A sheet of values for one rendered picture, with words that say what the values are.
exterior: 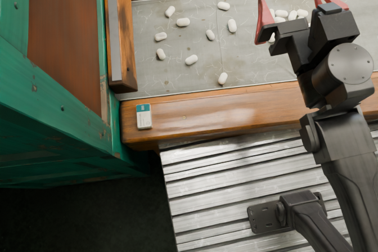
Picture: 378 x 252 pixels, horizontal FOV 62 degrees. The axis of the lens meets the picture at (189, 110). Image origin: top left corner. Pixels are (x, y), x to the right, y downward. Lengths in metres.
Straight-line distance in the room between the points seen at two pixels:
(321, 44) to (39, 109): 0.36
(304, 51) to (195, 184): 0.50
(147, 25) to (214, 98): 0.29
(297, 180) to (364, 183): 0.44
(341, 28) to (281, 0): 0.56
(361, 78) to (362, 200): 0.16
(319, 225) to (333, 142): 0.25
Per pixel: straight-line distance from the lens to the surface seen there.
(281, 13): 0.95
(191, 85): 0.85
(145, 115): 0.79
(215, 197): 0.87
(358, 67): 0.45
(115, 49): 0.78
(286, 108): 0.84
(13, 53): 0.38
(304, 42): 0.51
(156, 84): 0.86
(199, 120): 0.80
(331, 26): 0.45
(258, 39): 0.54
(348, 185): 0.49
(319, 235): 0.67
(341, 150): 0.48
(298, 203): 0.74
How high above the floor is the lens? 1.54
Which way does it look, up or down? 75 degrees down
